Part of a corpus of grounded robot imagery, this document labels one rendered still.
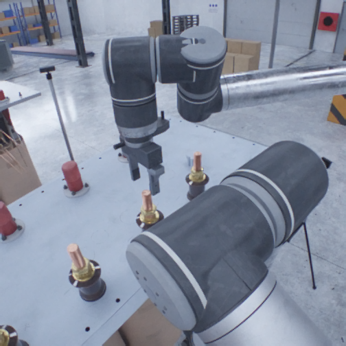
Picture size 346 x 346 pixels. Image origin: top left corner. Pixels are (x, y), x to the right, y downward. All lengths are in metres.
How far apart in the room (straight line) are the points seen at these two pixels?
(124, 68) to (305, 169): 0.40
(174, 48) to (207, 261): 0.42
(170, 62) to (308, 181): 0.35
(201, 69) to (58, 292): 0.74
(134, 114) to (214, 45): 0.23
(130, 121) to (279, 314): 0.48
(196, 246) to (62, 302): 0.61
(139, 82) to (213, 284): 0.43
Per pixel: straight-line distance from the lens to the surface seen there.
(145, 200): 0.80
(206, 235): 0.33
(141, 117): 0.61
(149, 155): 0.64
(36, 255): 1.02
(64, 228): 1.06
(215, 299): 0.33
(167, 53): 0.57
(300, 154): 0.49
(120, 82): 0.58
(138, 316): 1.27
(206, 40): 0.58
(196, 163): 0.96
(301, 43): 13.98
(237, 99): 0.73
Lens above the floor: 2.08
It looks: 36 degrees down
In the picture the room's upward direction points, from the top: 3 degrees counter-clockwise
